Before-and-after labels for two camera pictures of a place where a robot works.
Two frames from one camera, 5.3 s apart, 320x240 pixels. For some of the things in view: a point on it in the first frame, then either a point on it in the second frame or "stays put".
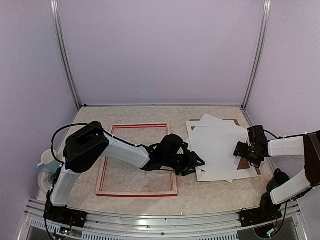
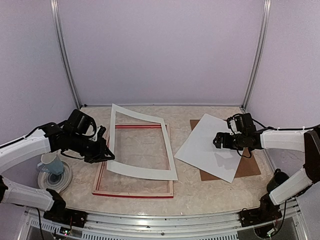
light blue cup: x=48 y=163 stays put
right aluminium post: x=266 y=16 stays put
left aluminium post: x=68 y=67 stays put
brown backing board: x=244 y=164 -> x=204 y=175
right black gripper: x=242 y=153 -> x=226 y=144
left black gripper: x=191 y=163 -> x=101 y=148
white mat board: x=211 y=176 -> x=167 y=174
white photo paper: x=218 y=146 stays put
